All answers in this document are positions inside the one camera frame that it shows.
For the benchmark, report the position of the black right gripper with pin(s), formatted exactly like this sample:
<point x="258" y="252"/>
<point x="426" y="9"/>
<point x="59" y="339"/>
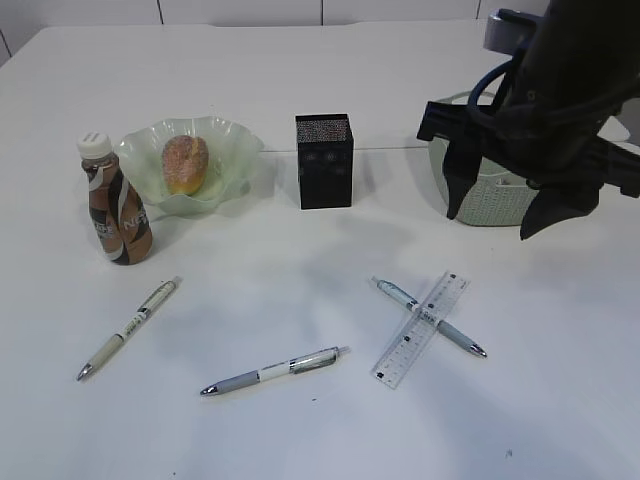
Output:
<point x="538" y="145"/>

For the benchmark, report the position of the clear plastic ruler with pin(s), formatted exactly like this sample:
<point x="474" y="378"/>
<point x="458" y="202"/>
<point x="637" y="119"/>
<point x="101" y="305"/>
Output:
<point x="421" y="327"/>

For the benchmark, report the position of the sugared bread roll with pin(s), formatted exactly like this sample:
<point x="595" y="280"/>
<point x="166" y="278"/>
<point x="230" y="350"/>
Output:
<point x="185" y="161"/>

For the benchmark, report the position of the brown Nescafe coffee bottle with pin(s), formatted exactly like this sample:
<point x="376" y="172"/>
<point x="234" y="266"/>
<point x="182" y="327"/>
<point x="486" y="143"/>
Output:
<point x="115" y="208"/>

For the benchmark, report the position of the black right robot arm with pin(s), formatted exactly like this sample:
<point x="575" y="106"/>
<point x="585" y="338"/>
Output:
<point x="581" y="50"/>

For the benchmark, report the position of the green plastic woven basket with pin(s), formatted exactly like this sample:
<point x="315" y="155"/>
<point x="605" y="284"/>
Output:
<point x="486" y="204"/>

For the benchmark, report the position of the grey pen under ruler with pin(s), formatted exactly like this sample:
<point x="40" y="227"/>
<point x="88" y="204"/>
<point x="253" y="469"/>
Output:
<point x="443" y="327"/>

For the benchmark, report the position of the black mesh pen holder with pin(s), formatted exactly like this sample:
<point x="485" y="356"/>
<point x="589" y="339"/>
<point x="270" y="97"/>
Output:
<point x="325" y="147"/>

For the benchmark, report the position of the grey white centre pen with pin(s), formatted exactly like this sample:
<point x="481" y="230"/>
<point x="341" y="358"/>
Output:
<point x="298" y="365"/>

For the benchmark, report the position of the beige pen on left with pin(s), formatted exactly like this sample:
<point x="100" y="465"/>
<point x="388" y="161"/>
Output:
<point x="119" y="339"/>

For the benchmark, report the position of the green wavy glass bowl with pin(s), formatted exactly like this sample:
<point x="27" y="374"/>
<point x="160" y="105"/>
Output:
<point x="233" y="149"/>

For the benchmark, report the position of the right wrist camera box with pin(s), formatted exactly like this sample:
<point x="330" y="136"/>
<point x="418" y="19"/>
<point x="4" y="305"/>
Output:
<point x="506" y="29"/>

